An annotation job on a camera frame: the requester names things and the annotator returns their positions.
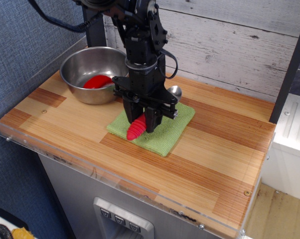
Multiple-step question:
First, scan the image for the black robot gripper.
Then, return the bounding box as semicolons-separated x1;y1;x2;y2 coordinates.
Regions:
112;68;177;133

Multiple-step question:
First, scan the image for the red-handled metal spoon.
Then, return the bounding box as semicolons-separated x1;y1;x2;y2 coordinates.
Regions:
126;86;182;141

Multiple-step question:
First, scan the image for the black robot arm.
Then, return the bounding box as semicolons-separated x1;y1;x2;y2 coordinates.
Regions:
76;0;177;133

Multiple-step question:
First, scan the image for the green rag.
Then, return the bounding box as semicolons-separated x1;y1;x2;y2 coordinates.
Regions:
107;103;195;157

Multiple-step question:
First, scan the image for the red pepper toy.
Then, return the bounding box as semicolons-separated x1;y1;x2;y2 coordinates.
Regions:
83;75;113;89

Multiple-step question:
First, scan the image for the clear acrylic table guard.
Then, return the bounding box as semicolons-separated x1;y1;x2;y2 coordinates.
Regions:
0;34;276;239

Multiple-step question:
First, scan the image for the stainless steel bowl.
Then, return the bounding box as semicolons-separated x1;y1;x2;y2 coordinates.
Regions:
60;47;128;105

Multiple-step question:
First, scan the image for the silver toy fridge cabinet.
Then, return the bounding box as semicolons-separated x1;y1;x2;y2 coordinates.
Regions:
37;152;215;239

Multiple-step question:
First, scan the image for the dispenser button panel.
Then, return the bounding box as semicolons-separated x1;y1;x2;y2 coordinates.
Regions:
93;197;155;239

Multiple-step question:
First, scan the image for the white appliance at right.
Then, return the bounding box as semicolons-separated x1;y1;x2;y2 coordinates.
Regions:
261;94;300;199

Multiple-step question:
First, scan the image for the black vertical post left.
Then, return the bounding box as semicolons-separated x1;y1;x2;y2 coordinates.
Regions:
82;7;107;47

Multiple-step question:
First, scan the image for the black vertical post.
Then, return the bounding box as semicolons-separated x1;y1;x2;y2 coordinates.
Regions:
269;35;300;124
82;7;107;47

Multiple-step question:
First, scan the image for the black cable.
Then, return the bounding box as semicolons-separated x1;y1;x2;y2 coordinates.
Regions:
27;0;101;33

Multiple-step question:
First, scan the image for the black vertical post right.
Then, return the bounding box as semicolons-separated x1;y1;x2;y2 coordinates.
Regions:
269;35;300;124

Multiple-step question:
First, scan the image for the black braided hose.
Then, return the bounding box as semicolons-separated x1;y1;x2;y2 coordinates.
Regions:
0;222;14;239

